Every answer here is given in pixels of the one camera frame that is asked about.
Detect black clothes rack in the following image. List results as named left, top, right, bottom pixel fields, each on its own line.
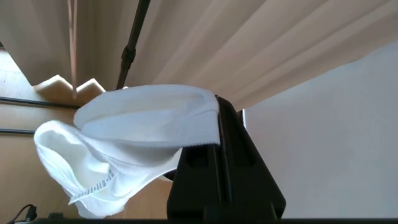
left=0, top=0, right=152, bottom=136

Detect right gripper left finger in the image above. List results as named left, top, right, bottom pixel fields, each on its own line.
left=167, top=144, right=226, bottom=220

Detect black cable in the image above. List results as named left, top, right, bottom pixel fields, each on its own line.
left=6, top=203, right=39, bottom=223

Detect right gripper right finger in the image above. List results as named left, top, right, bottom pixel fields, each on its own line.
left=216, top=95, right=287, bottom=220

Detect white printed t-shirt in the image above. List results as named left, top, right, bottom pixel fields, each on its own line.
left=33, top=83, right=222, bottom=220

